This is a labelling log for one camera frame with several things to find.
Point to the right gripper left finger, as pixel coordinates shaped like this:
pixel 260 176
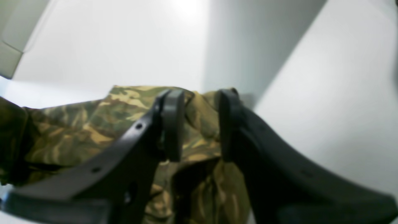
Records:
pixel 113 187

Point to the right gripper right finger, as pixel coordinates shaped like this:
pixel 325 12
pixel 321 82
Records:
pixel 285 187

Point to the camouflage T-shirt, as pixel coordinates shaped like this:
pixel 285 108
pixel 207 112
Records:
pixel 38 143

